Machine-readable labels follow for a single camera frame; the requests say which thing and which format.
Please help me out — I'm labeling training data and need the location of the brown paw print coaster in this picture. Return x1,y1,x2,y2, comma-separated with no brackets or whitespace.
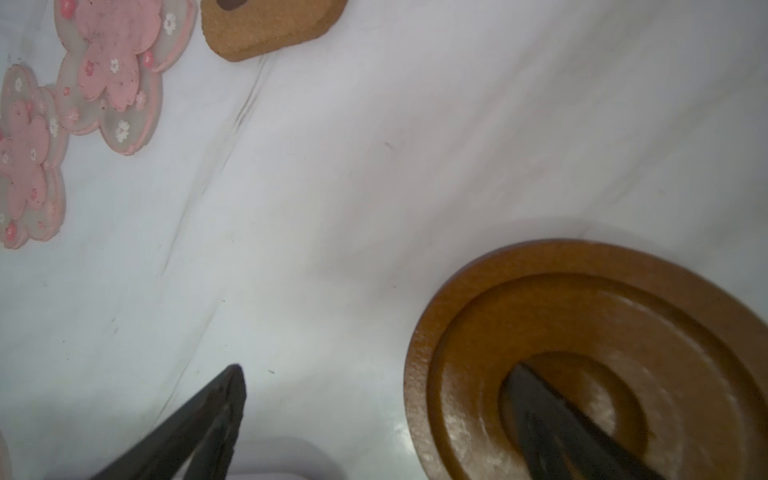
200,0,347,62

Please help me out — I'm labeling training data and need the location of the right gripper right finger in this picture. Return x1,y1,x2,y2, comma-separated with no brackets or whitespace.
506,364,661,479

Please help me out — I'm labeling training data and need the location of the pink flower coaster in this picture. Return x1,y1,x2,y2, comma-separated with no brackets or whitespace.
54,0,198,156
1,64,69,249

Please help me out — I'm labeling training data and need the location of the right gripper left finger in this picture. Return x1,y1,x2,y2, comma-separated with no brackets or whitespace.
94,364,246,479

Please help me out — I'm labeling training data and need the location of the grey rectangular tray mat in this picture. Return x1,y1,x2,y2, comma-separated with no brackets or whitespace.
226,437,347,480

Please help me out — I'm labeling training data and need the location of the round wooden coaster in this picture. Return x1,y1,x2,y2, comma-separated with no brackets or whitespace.
404,239,767,479

